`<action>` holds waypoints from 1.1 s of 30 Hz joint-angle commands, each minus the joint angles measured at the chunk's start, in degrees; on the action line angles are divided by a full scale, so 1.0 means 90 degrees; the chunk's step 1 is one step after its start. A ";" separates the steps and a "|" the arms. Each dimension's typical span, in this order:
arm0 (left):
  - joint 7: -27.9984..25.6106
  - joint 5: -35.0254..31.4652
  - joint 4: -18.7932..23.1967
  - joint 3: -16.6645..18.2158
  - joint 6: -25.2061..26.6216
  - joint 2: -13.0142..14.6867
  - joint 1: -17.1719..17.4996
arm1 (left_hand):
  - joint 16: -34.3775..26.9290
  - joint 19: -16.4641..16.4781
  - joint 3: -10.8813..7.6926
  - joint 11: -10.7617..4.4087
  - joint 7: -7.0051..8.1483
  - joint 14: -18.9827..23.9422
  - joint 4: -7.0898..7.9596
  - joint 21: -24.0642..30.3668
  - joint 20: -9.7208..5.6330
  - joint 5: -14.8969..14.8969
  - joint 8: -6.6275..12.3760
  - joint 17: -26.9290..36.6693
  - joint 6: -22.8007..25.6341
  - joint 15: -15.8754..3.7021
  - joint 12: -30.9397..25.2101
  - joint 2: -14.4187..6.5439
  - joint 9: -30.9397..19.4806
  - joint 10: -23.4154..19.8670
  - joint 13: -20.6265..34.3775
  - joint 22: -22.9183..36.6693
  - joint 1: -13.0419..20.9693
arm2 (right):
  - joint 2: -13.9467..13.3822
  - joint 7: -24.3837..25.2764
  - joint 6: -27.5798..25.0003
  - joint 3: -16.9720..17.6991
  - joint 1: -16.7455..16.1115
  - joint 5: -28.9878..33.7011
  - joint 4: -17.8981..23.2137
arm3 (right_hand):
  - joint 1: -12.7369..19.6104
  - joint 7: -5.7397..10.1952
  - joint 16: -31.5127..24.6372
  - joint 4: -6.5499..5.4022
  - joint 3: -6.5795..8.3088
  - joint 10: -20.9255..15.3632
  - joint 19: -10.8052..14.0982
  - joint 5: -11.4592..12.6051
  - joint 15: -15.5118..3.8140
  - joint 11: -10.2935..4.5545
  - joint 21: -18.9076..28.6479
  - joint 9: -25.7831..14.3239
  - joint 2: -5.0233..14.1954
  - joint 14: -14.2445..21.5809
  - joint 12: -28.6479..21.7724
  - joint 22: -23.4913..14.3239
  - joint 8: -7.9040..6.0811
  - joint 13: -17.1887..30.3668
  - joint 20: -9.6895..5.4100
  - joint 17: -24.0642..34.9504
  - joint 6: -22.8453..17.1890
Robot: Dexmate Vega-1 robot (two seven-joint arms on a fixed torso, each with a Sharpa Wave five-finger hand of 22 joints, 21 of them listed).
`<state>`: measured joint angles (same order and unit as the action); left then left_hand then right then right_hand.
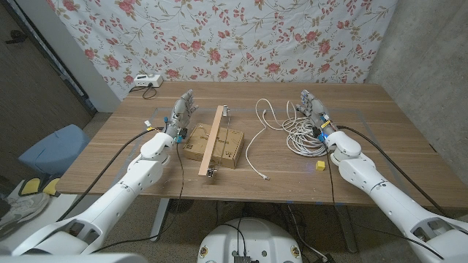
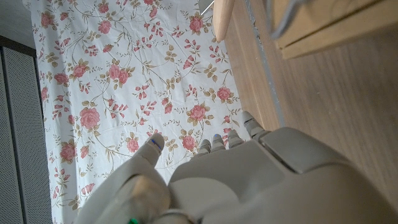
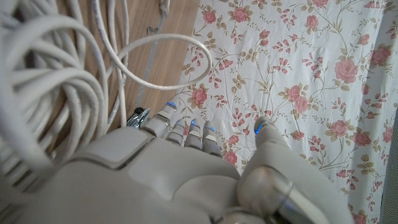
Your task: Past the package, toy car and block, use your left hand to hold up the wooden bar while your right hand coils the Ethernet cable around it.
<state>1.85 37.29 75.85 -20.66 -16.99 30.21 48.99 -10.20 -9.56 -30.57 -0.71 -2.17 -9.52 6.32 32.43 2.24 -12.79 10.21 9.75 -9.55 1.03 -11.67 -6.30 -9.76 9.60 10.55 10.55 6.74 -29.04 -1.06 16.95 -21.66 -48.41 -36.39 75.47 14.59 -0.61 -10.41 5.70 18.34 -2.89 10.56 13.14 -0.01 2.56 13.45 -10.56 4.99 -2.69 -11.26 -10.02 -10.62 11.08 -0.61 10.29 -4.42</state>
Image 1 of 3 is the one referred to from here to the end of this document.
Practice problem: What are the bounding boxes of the black round fan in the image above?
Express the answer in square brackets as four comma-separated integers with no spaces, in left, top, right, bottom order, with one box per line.
[167,199,195,215]

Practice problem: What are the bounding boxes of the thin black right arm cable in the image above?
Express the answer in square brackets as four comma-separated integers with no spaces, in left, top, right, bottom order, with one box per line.
[322,139,445,261]

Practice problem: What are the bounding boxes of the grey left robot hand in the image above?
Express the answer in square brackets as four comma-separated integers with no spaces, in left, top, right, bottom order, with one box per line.
[166,89,200,139]

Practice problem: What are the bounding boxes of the floral backdrop cloth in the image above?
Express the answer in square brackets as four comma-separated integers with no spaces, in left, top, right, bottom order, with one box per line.
[45,0,399,102]

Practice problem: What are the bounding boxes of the blue chair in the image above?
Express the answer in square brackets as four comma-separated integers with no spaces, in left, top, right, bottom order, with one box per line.
[18,123,91,176]

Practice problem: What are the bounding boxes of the grey floor cable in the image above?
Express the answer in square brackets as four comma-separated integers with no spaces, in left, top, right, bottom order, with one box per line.
[287,204,330,262]

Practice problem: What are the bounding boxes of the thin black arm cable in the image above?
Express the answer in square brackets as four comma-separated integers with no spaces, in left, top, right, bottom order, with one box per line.
[91,138,186,254]
[322,139,445,261]

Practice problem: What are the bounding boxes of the white Ethernet cable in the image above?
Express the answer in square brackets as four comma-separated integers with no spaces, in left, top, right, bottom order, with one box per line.
[244,97,332,181]

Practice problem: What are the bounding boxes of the black torso cable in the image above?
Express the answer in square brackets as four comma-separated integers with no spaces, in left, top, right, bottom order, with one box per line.
[219,217,248,256]

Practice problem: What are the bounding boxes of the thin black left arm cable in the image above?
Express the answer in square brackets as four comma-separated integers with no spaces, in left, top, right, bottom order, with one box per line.
[91,138,186,254]

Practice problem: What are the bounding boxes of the white power strip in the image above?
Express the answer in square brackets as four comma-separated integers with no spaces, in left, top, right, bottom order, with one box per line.
[133,73,165,88]

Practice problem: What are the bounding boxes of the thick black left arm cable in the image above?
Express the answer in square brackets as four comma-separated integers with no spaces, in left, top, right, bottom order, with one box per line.
[56,126,165,223]

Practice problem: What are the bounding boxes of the yellow black pad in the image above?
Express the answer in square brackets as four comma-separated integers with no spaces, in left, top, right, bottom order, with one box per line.
[18,177,42,197]
[42,177,61,198]

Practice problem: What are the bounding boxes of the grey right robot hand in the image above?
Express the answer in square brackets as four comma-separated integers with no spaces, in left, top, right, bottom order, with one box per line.
[295,89,339,138]

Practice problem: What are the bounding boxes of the black power cord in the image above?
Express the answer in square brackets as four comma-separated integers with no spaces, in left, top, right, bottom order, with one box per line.
[128,84,158,100]

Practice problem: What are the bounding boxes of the black door handle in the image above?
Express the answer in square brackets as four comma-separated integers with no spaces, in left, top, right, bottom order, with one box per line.
[5,29,29,45]

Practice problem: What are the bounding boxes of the brown cardboard package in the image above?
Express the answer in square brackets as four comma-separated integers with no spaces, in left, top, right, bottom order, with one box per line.
[182,123,245,169]

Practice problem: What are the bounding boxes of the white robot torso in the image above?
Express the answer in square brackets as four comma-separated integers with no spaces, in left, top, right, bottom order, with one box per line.
[197,217,303,263]

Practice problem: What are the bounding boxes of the wooden bar with metal brackets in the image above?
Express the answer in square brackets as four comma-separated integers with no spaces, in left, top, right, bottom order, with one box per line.
[197,104,231,178]

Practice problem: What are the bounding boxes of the white table leg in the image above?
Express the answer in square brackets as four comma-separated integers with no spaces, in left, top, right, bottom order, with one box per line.
[336,204,359,254]
[149,198,171,243]

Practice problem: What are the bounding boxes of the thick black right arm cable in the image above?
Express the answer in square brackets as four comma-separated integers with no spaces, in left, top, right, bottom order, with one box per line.
[336,125,446,217]

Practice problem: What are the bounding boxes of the grey sneaker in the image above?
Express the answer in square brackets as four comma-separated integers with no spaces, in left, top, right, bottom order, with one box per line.
[0,191,50,229]

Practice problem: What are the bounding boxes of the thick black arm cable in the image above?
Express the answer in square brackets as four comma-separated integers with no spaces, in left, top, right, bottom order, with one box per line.
[336,125,446,217]
[56,126,165,223]

